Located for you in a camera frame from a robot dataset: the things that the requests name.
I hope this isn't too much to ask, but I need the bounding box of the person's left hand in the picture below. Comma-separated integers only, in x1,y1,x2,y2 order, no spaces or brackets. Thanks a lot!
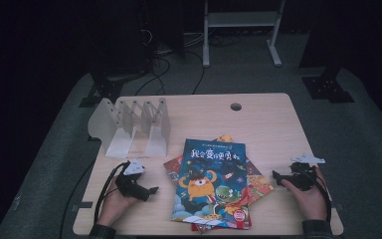
95,176,140,229

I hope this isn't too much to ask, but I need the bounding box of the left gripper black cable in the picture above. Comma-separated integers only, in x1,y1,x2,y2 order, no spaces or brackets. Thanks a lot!
94,160,131,225

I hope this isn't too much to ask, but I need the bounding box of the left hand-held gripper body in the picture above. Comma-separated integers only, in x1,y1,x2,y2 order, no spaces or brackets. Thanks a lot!
114,158,151,202

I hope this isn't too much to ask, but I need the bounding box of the white metal stand frame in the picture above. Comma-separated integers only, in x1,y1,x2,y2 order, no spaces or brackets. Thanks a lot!
201,0,287,69

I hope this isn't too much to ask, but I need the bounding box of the black floor cable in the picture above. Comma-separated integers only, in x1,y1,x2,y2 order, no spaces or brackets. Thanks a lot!
186,49,207,96
133,55,172,98

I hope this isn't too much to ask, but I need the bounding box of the person's right hand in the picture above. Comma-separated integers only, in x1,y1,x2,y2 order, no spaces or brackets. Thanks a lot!
282,165,329,222

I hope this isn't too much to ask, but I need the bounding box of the black stand with square base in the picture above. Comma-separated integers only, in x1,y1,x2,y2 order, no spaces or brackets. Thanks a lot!
298,0,356,105

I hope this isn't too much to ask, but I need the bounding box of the clear acrylic book rack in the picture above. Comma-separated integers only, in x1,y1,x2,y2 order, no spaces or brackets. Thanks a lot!
88,97,172,159

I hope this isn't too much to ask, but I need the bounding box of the blue monster picture book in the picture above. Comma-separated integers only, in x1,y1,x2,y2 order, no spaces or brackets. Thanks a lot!
170,137,253,231

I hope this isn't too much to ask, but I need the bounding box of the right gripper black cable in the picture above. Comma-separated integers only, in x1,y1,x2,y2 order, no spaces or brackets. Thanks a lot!
291,162,333,224

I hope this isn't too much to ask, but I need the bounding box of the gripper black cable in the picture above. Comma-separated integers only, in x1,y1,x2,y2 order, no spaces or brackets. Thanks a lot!
291,162,333,224
94,160,131,225

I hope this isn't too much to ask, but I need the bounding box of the red picture book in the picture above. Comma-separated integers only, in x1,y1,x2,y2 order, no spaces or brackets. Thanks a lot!
191,222,253,233

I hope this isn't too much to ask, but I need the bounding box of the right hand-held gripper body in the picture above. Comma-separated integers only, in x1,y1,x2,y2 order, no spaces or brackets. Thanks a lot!
287,152,326,192

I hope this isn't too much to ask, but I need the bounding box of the light blue animal picture book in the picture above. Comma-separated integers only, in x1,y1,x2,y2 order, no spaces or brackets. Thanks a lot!
163,133,276,205

